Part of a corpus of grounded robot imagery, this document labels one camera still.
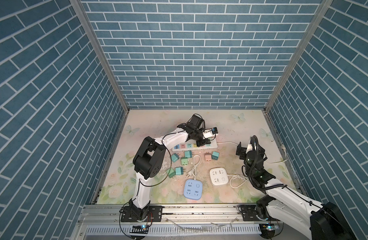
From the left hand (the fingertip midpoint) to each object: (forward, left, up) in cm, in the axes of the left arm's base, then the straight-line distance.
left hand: (208, 138), depth 93 cm
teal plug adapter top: (-7, +13, -8) cm, 16 cm away
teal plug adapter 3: (-8, -4, -7) cm, 12 cm away
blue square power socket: (-28, +10, -6) cm, 31 cm away
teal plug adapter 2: (-17, +18, -7) cm, 26 cm away
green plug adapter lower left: (-19, +23, -6) cm, 30 cm away
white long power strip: (-1, +10, -6) cm, 12 cm away
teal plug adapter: (-9, +21, -7) cm, 24 cm away
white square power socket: (-21, -5, -7) cm, 23 cm away
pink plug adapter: (-9, 0, -7) cm, 11 cm away
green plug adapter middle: (-11, +15, -8) cm, 20 cm away
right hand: (-7, -21, +7) cm, 23 cm away
